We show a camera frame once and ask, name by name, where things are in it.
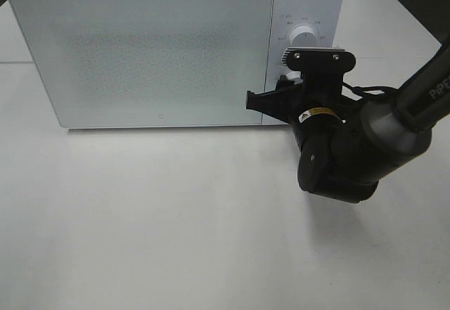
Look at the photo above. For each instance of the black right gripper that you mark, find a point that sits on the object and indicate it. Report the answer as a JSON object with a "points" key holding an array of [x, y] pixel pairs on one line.
{"points": [[318, 92]]}

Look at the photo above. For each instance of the white microwave knob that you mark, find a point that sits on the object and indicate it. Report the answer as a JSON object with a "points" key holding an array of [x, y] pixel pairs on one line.
{"points": [[303, 35], [293, 76]]}

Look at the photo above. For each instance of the white microwave door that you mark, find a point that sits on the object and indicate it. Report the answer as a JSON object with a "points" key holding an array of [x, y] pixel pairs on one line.
{"points": [[148, 63]]}

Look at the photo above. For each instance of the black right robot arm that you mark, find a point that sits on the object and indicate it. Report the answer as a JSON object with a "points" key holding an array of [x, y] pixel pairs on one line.
{"points": [[347, 144]]}

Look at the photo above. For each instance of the white microwave oven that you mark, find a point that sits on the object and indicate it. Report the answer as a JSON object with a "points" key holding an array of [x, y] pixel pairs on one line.
{"points": [[285, 15]]}

